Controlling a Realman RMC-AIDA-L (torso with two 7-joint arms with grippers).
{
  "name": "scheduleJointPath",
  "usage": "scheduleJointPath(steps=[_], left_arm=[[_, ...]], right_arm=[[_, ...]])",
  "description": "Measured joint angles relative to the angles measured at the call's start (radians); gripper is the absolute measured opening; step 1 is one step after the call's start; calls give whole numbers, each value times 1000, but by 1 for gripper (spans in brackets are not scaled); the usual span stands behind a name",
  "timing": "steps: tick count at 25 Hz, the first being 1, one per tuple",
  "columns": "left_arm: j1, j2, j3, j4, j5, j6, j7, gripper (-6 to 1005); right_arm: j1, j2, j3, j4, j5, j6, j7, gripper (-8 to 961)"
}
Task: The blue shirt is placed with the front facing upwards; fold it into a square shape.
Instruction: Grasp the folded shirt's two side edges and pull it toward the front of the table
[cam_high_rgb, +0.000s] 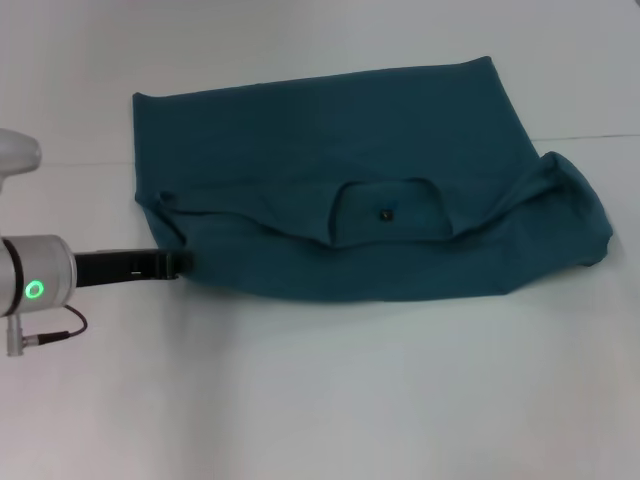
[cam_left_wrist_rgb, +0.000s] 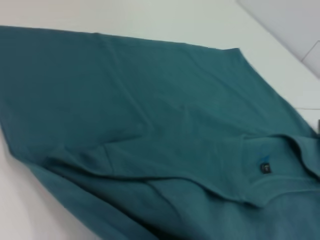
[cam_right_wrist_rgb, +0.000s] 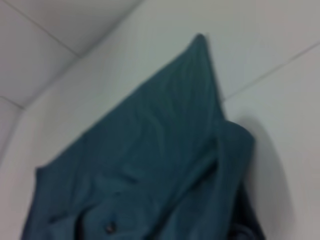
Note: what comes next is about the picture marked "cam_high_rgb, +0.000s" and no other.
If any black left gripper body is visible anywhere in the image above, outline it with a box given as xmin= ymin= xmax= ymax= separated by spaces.
xmin=72 ymin=248 xmax=161 ymax=290

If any teal blue printed t-shirt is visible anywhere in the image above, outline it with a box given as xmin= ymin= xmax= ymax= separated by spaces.
xmin=132 ymin=54 xmax=615 ymax=304

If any dark left arm cable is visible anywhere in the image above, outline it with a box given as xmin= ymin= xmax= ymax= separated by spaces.
xmin=22 ymin=304 xmax=89 ymax=347

